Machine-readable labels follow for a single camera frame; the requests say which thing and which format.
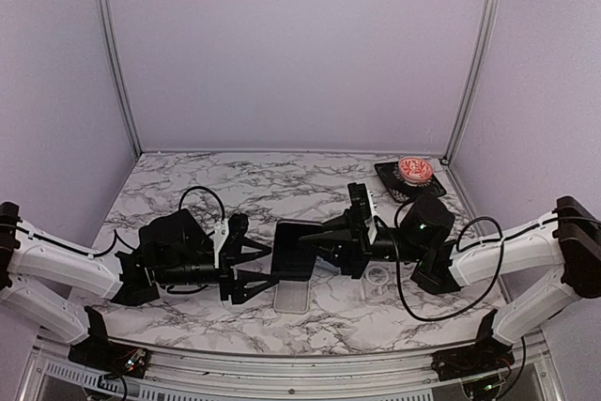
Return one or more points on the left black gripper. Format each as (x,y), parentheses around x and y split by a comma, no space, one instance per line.
(229,286)

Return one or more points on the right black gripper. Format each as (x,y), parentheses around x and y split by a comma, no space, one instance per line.
(357,255)

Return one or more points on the black smartphone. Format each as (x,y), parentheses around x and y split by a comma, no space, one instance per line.
(291,259)

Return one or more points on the grey phone case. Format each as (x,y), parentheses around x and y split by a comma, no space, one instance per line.
(292,297)

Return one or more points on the clear magsafe phone case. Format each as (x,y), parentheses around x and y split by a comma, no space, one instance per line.
(376,282)

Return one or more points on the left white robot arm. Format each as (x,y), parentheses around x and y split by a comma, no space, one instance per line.
(173,251)

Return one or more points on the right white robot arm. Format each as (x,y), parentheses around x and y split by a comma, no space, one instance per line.
(567,240)

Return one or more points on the black patterned tray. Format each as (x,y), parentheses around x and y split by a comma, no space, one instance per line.
(399,189)

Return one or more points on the red patterned bowl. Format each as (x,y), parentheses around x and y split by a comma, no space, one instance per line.
(415,170)

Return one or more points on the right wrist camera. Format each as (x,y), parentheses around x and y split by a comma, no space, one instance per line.
(362,212)

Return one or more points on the front aluminium rail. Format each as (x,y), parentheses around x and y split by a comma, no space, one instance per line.
(179,374)

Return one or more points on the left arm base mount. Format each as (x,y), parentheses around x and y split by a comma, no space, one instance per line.
(99,352)

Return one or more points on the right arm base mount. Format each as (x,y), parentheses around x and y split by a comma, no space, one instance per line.
(484,355)

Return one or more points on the right aluminium frame post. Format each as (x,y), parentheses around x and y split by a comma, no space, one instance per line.
(483,38)

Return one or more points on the aluminium frame post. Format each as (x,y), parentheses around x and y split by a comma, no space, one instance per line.
(483,38)
(123,100)

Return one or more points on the left aluminium frame post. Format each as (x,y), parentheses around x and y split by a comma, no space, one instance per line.
(123,100)

